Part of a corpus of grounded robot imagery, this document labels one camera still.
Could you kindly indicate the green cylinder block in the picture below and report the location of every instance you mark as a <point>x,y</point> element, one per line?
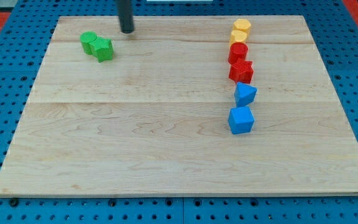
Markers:
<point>86,38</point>

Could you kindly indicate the wooden board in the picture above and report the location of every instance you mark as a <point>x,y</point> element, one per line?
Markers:
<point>152,122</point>

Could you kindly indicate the blue cube block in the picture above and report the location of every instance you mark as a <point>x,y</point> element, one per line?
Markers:
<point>241,120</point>

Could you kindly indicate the blue triangle block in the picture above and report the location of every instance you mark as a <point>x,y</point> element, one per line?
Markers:
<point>244,94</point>

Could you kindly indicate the red star block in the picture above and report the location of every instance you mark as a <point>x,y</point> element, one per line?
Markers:
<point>241,71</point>

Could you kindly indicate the red cylinder block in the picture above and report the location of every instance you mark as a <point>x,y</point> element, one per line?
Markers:
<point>238,50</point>

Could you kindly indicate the yellow heart block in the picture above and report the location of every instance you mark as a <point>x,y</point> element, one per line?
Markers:
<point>238,36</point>

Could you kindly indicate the green star block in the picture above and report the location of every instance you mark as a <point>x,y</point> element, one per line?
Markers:
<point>102,49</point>

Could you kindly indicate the yellow hexagon block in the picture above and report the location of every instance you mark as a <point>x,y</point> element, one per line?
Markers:
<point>243,25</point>

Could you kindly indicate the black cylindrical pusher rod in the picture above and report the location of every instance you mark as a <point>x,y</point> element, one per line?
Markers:
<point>125,15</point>

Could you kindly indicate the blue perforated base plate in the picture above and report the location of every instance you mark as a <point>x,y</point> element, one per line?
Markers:
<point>23,42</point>

